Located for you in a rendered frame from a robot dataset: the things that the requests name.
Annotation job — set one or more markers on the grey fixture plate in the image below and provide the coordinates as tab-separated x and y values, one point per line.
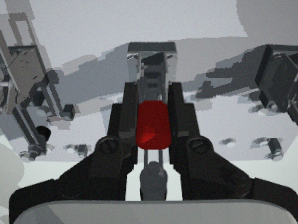
220	44

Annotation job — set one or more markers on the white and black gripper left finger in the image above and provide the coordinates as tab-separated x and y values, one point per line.
100	176

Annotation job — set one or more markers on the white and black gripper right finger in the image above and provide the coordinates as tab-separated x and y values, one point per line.
210	176

